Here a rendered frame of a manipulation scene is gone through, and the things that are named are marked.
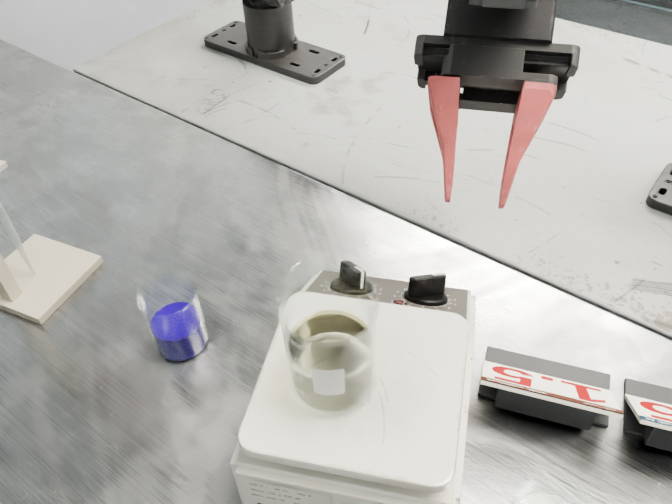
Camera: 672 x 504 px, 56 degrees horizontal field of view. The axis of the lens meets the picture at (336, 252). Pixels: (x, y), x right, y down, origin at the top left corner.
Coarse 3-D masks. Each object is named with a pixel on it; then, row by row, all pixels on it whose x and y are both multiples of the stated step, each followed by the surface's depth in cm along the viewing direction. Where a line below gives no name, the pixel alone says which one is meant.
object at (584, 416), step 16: (496, 352) 49; (512, 352) 49; (528, 368) 48; (544, 368) 47; (560, 368) 47; (576, 368) 47; (480, 384) 47; (496, 384) 42; (592, 384) 46; (608, 384) 46; (496, 400) 45; (512, 400) 44; (528, 400) 44; (544, 400) 43; (560, 400) 41; (544, 416) 44; (560, 416) 44; (576, 416) 43; (592, 416) 42; (608, 416) 44
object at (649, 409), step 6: (636, 402) 44; (642, 402) 44; (648, 402) 44; (654, 402) 45; (642, 408) 42; (648, 408) 43; (654, 408) 43; (660, 408) 43; (666, 408) 44; (642, 414) 41; (648, 414) 41; (654, 414) 42; (660, 414) 42; (666, 414) 42; (666, 420) 41
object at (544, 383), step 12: (492, 372) 45; (504, 372) 45; (516, 372) 46; (528, 372) 47; (528, 384) 43; (540, 384) 44; (552, 384) 44; (564, 384) 45; (576, 384) 46; (576, 396) 42; (588, 396) 43; (600, 396) 44
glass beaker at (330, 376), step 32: (288, 288) 34; (320, 288) 35; (352, 288) 35; (288, 320) 31; (288, 352) 33; (320, 352) 31; (352, 352) 32; (320, 384) 33; (352, 384) 34; (320, 416) 36
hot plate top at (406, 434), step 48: (384, 336) 40; (432, 336) 40; (288, 384) 37; (384, 384) 37; (432, 384) 37; (240, 432) 35; (288, 432) 35; (336, 432) 35; (384, 432) 35; (432, 432) 35; (384, 480) 33; (432, 480) 33
